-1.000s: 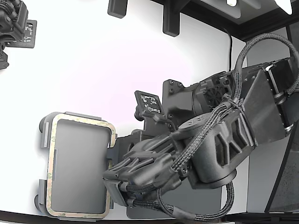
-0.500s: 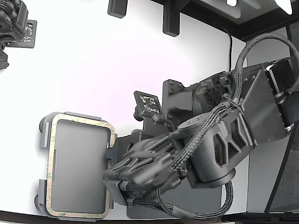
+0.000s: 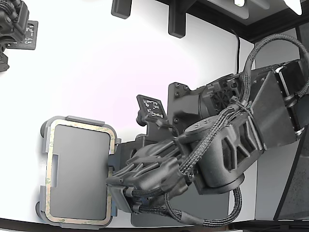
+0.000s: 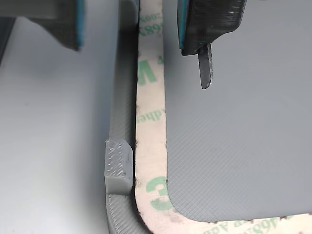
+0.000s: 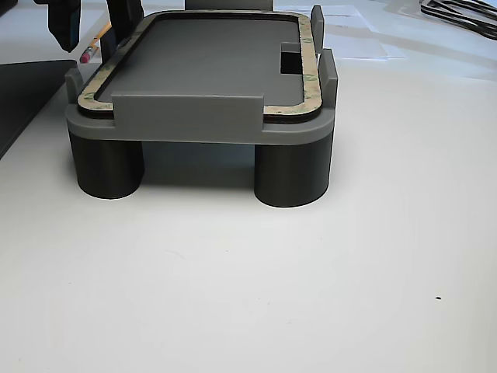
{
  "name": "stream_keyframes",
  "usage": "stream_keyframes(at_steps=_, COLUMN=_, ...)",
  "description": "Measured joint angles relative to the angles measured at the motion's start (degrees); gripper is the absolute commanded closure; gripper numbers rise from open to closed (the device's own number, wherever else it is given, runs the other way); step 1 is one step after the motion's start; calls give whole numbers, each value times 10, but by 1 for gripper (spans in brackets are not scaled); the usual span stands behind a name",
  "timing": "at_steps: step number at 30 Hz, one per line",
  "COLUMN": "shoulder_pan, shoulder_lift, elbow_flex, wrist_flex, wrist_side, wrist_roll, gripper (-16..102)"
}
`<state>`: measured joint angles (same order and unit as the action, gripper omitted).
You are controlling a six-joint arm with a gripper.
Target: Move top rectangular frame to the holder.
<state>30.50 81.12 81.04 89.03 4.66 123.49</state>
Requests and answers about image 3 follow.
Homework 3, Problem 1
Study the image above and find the grey holder with black legs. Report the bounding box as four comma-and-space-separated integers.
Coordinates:
35, 115, 121, 229

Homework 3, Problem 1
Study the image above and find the braided black cable bundle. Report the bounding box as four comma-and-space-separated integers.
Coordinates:
165, 186, 243, 228

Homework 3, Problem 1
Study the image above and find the black camera circuit board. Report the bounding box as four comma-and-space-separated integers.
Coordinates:
23, 20, 39, 51
136, 94, 169, 127

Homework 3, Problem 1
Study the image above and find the dark grey long table clamp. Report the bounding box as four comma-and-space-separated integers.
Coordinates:
168, 0, 187, 39

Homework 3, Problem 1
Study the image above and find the braided black cable loop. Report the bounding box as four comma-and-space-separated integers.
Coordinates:
243, 33, 309, 103

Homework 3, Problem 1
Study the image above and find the black screwed mounting plate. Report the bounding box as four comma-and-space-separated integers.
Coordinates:
167, 82, 209, 126

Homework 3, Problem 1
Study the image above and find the black camera stand device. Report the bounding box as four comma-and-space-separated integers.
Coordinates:
0, 0, 30, 73

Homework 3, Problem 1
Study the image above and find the black slanted pole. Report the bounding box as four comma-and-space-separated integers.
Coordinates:
273, 134, 308, 221

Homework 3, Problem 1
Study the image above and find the thin black cable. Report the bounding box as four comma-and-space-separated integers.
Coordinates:
228, 28, 241, 74

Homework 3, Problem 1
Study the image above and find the dark grey short table clamp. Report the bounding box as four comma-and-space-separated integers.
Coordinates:
111, 0, 133, 20

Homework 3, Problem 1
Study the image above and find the tan rectangular frame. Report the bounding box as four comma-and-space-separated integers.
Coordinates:
45, 120, 116, 223

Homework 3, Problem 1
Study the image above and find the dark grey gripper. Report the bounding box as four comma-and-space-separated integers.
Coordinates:
105, 134, 195, 215

